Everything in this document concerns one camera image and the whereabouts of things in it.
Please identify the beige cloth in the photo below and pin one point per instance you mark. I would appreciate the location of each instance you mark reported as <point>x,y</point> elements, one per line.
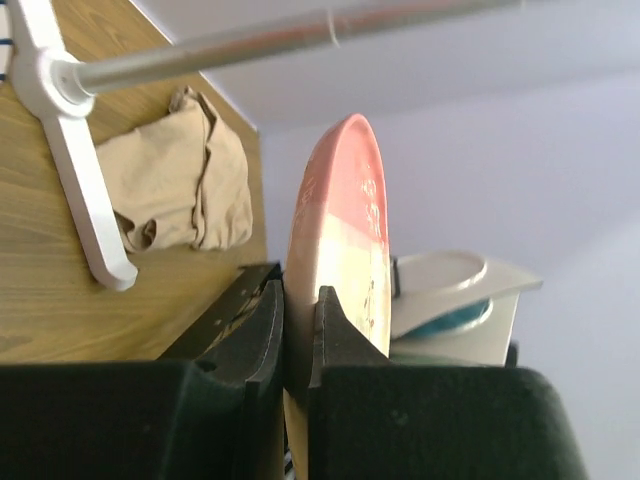
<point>182,180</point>

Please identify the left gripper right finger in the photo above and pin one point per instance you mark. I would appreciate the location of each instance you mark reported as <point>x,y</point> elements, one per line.
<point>371,418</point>

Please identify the blue striped white plate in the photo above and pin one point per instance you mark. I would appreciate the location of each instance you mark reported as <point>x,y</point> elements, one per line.
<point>4,50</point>

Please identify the teal round plate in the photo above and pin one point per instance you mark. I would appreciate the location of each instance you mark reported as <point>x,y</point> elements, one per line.
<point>455,322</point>

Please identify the white clothes rack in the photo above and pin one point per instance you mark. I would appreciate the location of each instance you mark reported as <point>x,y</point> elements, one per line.
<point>60,90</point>

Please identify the black wire dish rack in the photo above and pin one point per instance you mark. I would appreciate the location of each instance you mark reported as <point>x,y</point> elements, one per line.
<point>225,313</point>

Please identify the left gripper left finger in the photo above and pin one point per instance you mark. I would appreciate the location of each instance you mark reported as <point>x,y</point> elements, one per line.
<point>218,417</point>

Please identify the pink and cream plate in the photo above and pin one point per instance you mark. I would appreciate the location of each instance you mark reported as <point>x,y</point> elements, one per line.
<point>339,238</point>

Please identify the square leaf pattern plate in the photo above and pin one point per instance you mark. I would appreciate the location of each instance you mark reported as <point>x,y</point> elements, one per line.
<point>429,285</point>

